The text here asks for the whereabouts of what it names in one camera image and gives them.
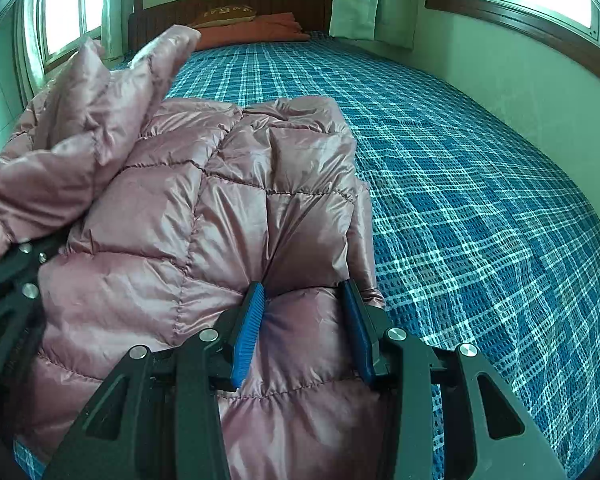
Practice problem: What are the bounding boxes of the pink quilted down jacket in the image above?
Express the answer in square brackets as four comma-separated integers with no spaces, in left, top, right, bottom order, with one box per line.
[0,25,386,479]

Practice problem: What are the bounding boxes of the blue plaid bed sheet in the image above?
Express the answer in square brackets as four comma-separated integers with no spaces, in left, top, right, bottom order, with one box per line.
[12,29,600,480]

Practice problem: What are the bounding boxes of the left window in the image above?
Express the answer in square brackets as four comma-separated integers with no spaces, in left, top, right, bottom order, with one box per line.
[21,0,104,75]

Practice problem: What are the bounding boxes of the green curtain beside headboard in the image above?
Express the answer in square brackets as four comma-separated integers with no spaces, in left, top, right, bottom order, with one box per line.
[100,0,134,62]

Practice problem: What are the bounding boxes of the brown patterned small cushion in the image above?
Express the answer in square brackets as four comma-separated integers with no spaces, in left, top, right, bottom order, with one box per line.
[189,4,257,28]

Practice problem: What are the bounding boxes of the orange red pillow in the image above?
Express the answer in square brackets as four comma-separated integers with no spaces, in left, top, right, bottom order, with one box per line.
[195,12,310,51]

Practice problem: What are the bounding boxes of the dark wooden headboard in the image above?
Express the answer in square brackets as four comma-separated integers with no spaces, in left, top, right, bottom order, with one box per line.
[127,0,334,53]

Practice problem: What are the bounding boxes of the right window wooden frame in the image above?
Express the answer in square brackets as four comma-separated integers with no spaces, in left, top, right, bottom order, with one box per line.
[424,0,600,82]

